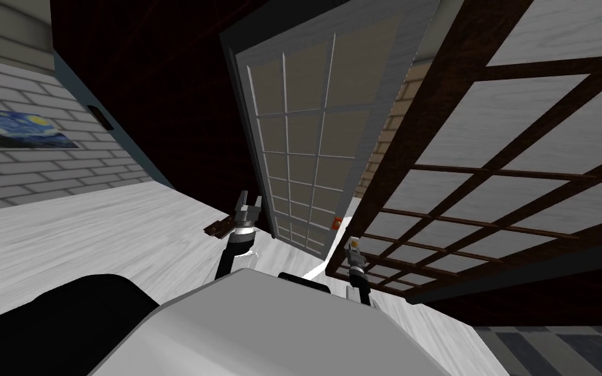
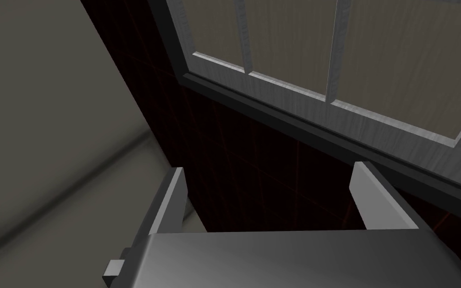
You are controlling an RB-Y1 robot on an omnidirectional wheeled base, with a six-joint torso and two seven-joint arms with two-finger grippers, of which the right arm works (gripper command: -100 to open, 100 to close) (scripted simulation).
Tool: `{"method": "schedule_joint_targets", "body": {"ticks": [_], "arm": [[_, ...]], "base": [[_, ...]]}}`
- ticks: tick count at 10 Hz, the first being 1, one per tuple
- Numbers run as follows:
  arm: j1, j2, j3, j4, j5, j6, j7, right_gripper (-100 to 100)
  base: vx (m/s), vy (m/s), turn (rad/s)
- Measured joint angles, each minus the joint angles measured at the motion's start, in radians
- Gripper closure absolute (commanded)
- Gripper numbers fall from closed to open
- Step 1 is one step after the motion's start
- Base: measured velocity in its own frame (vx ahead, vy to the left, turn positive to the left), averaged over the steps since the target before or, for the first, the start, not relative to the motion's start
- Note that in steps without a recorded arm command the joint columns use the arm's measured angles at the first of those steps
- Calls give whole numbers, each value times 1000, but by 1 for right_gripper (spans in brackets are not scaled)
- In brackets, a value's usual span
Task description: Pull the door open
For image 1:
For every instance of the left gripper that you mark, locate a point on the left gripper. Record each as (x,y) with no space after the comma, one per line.
(246,216)

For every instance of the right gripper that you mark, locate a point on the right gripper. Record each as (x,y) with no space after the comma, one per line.
(356,257)

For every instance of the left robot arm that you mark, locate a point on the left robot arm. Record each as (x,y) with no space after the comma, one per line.
(45,334)

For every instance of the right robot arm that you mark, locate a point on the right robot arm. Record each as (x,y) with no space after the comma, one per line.
(359,283)

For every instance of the grey glazed door leaf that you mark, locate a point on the grey glazed door leaf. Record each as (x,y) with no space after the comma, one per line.
(327,130)

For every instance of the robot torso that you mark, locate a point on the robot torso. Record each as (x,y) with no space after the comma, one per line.
(280,334)

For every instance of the dark red door leaf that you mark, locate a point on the dark red door leaf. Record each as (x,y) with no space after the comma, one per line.
(175,104)

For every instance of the brown lattice door leaf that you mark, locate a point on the brown lattice door leaf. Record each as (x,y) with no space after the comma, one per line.
(515,156)

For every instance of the blue night sky painting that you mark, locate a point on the blue night sky painting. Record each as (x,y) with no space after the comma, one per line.
(16,128)

